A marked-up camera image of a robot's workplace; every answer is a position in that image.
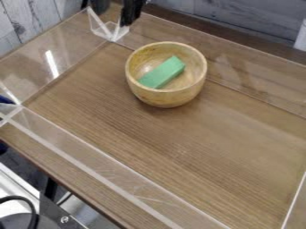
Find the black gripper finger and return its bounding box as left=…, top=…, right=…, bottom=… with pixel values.
left=90, top=0, right=111, bottom=14
left=119, top=0, right=147, bottom=27

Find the green rectangular block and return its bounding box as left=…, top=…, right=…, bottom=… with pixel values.
left=138, top=55, right=186, bottom=89

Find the light brown wooden bowl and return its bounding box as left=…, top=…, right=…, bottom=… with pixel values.
left=124, top=41, right=209, bottom=108

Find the black table leg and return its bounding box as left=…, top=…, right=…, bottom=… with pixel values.
left=44, top=178, right=59, bottom=201

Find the clear acrylic enclosure wall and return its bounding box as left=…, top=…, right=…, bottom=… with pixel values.
left=0, top=10, right=306, bottom=229

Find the black metal bracket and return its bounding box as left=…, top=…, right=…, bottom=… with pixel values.
left=37, top=196, right=88, bottom=229

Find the black cable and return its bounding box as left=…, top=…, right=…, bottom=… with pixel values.
left=0, top=195, right=40, bottom=229

